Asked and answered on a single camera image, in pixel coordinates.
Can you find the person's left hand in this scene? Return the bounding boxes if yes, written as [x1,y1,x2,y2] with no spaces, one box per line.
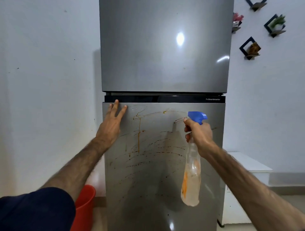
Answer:
[95,99,128,149]

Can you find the person's right hand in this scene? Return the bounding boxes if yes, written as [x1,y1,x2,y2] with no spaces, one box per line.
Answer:
[183,118,215,157]

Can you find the spray bottle blue trigger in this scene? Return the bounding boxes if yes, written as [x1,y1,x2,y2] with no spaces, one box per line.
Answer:
[180,111,208,207]

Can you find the plain silver refrigerator door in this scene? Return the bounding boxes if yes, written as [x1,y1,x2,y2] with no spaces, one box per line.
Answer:
[102,102,226,231]

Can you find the red plastic bucket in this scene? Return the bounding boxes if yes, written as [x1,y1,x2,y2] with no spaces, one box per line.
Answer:
[70,184,97,231]

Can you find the person's left forearm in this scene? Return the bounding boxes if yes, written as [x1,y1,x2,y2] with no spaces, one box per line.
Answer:
[39,138,110,201]

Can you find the person's right forearm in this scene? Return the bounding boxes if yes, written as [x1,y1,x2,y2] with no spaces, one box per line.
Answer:
[202,146,305,231]

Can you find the grey refrigerator cabinet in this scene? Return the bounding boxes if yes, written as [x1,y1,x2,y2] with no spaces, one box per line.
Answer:
[103,91,226,103]

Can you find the small white cabinet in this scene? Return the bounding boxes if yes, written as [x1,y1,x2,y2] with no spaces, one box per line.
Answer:
[221,152,273,225]

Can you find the black diamond shelf with idol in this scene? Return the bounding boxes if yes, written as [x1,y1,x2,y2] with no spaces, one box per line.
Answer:
[239,36,261,60]

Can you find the golden idol figurine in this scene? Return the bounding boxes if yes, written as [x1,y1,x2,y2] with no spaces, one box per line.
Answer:
[249,42,261,56]

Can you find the dark blue left sleeve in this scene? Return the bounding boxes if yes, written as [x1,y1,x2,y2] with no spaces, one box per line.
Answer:
[0,187,76,231]

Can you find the pink flowers in white pot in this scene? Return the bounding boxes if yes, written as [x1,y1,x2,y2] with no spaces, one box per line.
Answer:
[232,12,244,27]

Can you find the black diamond shelf with plant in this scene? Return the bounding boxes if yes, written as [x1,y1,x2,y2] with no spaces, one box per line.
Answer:
[264,14,286,38]

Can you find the green plant in white pot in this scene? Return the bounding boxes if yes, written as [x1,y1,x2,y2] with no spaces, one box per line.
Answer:
[270,15,286,31]

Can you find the empty black diamond wall shelf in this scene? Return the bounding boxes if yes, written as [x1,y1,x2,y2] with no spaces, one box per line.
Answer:
[245,0,268,12]

